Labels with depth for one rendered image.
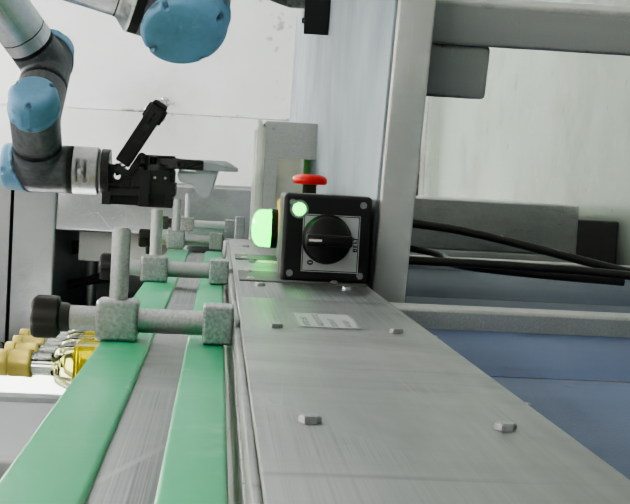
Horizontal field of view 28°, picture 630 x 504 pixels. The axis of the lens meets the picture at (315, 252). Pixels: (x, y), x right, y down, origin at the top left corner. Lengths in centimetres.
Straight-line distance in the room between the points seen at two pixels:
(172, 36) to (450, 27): 65
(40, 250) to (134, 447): 224
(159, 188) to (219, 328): 117
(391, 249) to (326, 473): 77
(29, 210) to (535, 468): 237
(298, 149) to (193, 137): 357
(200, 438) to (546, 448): 15
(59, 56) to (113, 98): 349
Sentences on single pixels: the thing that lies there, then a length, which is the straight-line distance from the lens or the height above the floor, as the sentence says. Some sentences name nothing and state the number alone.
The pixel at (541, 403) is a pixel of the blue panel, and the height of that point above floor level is 72.
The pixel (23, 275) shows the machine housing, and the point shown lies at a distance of 276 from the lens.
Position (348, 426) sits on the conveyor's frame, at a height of 84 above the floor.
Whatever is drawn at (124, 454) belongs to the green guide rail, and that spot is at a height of 93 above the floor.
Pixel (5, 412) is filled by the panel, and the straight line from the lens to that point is 197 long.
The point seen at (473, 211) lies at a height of 34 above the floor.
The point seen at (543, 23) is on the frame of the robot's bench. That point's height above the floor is 61.
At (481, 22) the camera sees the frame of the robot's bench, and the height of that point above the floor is 67.
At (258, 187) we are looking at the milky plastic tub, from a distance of 191.
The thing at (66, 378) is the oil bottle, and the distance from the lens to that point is 160.
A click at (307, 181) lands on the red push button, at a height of 79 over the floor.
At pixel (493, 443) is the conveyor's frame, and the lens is 46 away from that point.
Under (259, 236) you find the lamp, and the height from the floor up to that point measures 85.
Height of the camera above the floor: 89
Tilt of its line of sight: 4 degrees down
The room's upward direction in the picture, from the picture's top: 87 degrees counter-clockwise
